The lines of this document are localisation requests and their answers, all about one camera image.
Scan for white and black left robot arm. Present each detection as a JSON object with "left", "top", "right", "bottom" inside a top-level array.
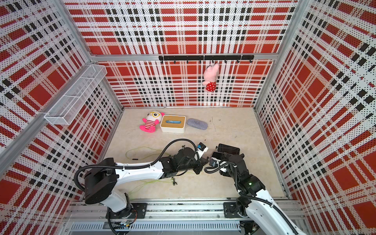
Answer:
[{"left": 73, "top": 143, "right": 208, "bottom": 219}]

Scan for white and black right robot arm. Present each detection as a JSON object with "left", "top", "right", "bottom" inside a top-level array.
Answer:
[{"left": 204, "top": 152, "right": 305, "bottom": 235}]

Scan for grey fabric case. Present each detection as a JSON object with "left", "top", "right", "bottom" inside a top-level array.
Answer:
[{"left": 187, "top": 118, "right": 208, "bottom": 130}]

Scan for white tissue box wooden lid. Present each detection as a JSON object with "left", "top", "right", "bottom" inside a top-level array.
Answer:
[{"left": 160, "top": 115, "right": 187, "bottom": 134}]

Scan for pink striped plush doll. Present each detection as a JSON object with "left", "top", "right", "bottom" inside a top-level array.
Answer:
[{"left": 139, "top": 111, "right": 165, "bottom": 133}]

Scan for pink pig plush toy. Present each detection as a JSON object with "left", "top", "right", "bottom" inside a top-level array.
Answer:
[{"left": 202, "top": 64, "right": 220, "bottom": 92}]

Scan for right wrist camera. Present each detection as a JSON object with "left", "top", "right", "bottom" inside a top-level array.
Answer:
[{"left": 209, "top": 158, "right": 220, "bottom": 167}]

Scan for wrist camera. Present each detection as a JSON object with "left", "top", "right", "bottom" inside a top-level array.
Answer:
[
  {"left": 197, "top": 142, "right": 209, "bottom": 160},
  {"left": 209, "top": 158, "right": 220, "bottom": 167}
]

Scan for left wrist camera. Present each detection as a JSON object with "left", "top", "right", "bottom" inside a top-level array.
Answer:
[{"left": 197, "top": 142, "right": 209, "bottom": 160}]

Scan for black hook rail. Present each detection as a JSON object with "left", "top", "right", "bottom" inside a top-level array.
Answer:
[{"left": 158, "top": 55, "right": 255, "bottom": 62}]

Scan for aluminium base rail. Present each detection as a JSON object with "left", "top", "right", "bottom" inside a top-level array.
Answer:
[{"left": 58, "top": 199, "right": 306, "bottom": 235}]

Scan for white wire mesh basket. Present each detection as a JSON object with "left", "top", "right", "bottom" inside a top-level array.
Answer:
[{"left": 44, "top": 64, "right": 107, "bottom": 125}]

